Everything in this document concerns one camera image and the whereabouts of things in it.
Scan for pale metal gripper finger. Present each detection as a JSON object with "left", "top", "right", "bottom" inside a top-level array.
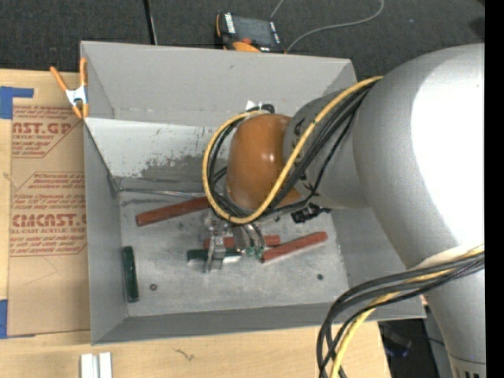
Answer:
[
  {"left": 213, "top": 236, "right": 227, "bottom": 271},
  {"left": 202, "top": 245, "right": 216, "bottom": 274}
]

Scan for grey metal bin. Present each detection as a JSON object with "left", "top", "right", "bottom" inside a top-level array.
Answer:
[{"left": 80, "top": 40, "right": 427, "bottom": 347}]

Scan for red-brown flat block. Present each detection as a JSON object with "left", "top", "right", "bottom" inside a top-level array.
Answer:
[
  {"left": 202, "top": 234, "right": 282, "bottom": 250},
  {"left": 135, "top": 196, "right": 213, "bottom": 228},
  {"left": 260, "top": 231, "right": 329, "bottom": 265}
]

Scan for dark green flat block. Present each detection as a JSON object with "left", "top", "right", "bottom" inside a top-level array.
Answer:
[{"left": 121, "top": 245, "right": 140, "bottom": 304}]

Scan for brown cardboard board, red print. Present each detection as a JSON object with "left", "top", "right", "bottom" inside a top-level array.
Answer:
[{"left": 0, "top": 68, "right": 92, "bottom": 339}]

